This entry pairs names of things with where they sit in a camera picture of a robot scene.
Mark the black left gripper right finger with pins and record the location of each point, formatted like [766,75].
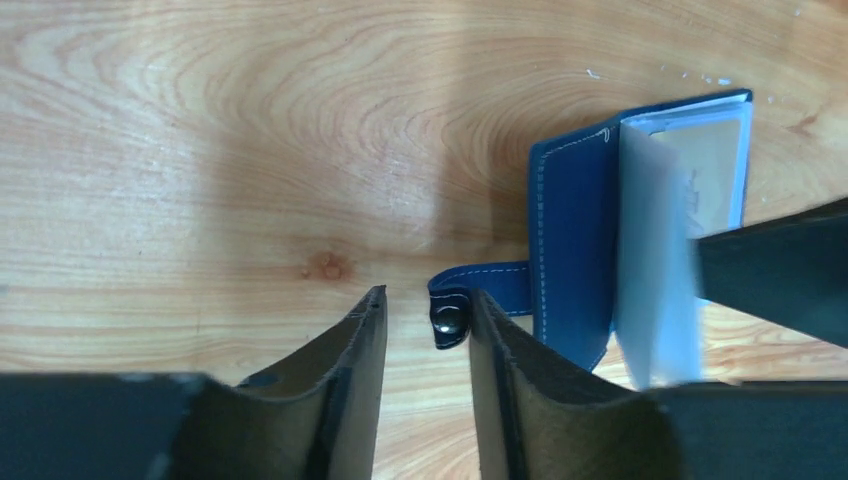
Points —
[539,416]

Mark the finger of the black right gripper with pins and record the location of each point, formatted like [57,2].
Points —
[791,271]

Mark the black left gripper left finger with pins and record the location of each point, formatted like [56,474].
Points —
[311,415]

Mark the blue leather card holder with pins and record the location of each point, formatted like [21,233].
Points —
[613,212]

